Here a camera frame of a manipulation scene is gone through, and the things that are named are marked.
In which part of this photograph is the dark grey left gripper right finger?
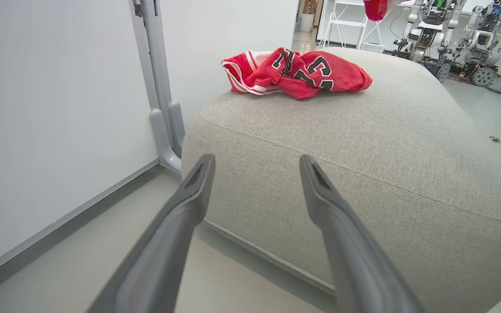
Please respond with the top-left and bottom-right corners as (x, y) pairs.
(299, 154), (425, 313)

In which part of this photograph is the grey fabric sofa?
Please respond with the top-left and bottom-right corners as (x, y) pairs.
(181, 47), (501, 313)

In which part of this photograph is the white waste bin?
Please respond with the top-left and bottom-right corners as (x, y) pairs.
(298, 13), (316, 33)

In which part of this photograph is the grey partition post with feet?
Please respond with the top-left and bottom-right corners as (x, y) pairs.
(129, 0), (186, 174)

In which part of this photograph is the red basketball jersey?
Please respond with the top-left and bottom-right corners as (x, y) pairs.
(221, 47), (373, 100)

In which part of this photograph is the red and white garment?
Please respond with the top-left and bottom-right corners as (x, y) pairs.
(363, 0), (413, 22)

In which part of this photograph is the white grey background robot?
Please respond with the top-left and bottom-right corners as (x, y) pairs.
(440, 0), (501, 87)
(393, 0), (466, 66)

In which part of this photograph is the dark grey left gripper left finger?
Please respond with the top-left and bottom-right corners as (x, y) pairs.
(87, 153), (216, 313)

